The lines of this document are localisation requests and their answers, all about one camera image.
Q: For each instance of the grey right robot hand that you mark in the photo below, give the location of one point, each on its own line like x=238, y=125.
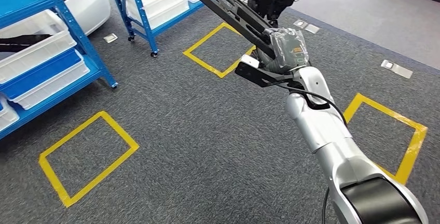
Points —
x=288, y=50

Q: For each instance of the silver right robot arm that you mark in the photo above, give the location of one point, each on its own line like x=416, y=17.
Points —
x=323, y=129

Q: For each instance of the black part in bin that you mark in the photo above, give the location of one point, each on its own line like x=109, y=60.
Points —
x=20, y=42

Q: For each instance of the silver floor outlet plate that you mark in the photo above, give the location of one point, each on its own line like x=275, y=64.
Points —
x=110, y=38
x=312, y=28
x=300, y=24
x=398, y=70

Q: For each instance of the yellow floor tape square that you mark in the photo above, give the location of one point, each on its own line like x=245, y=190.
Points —
x=56, y=181
x=203, y=63
x=413, y=147

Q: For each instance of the white car with red stripe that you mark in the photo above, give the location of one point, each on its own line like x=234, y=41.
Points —
x=89, y=6

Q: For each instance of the blue plastic bin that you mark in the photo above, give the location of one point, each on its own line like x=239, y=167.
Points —
x=37, y=78

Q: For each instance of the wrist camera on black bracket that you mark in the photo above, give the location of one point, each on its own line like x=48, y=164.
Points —
x=251, y=73

